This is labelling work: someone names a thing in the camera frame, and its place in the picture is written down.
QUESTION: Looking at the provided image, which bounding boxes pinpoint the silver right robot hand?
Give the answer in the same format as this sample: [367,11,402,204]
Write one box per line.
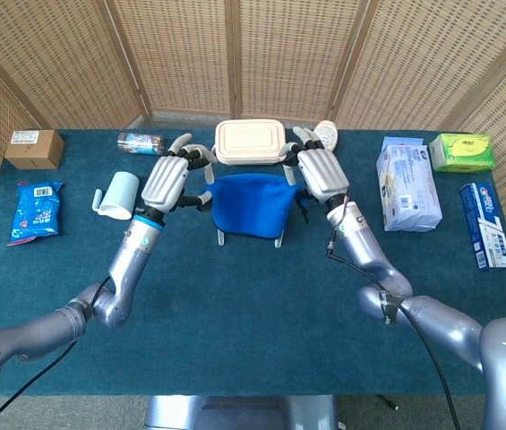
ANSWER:
[279,125,350,223]

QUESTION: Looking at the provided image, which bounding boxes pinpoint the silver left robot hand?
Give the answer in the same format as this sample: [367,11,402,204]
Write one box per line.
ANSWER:
[140,133,216,220]

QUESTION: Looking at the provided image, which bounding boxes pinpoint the blue microfibre towel black trim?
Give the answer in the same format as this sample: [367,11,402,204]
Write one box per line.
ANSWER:
[198,174,301,239]

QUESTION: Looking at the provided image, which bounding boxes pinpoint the cream squeeze bottle clear cap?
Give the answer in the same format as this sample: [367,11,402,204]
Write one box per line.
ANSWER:
[313,119,340,151]

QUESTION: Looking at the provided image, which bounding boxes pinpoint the pale blue plastic mug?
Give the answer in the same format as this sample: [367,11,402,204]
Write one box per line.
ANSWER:
[90,172,141,220]

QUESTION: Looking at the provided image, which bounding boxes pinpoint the clear snack jar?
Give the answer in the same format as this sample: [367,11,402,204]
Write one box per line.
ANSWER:
[116,130,166,157]

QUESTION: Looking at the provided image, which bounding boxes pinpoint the cream plastic lunch box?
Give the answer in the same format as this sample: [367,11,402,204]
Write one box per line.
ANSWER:
[214,119,287,167]

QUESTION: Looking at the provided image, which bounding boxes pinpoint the pale purple tissue pack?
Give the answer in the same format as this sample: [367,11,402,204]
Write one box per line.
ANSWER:
[375,136,443,233]

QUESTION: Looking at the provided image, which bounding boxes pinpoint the woven bamboo folding screen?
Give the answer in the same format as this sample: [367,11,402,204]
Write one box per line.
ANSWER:
[0,0,506,310]

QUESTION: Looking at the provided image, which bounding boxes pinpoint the blue snack bag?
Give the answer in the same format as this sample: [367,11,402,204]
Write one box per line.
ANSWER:
[6,180,64,246]

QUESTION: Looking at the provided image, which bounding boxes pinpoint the brown cardboard box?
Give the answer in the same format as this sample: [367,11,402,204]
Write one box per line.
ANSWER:
[4,129,65,170]

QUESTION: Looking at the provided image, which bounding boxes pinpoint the green tissue pack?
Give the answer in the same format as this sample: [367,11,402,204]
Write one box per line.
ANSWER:
[427,133,496,175]

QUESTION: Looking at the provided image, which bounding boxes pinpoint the teal table cloth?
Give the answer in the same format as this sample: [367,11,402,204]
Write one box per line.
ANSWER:
[0,128,506,398]

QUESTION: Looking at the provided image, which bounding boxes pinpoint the blue white toothpaste box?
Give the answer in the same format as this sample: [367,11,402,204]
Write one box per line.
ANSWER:
[459,181,506,272]

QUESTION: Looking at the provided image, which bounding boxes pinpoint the silver robot torso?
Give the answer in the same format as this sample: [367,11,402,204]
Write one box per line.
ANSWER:
[144,394,339,430]

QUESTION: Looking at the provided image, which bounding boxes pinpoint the metal wire rack white feet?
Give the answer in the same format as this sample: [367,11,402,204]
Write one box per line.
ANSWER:
[215,227,285,249]

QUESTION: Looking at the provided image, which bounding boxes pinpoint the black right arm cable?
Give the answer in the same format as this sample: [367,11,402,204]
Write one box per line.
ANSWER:
[326,201,462,430]

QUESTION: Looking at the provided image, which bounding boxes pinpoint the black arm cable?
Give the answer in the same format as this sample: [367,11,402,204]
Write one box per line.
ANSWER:
[326,201,462,430]
[0,275,113,425]

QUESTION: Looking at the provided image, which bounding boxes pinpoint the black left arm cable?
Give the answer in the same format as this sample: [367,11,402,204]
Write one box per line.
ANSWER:
[0,275,113,425]

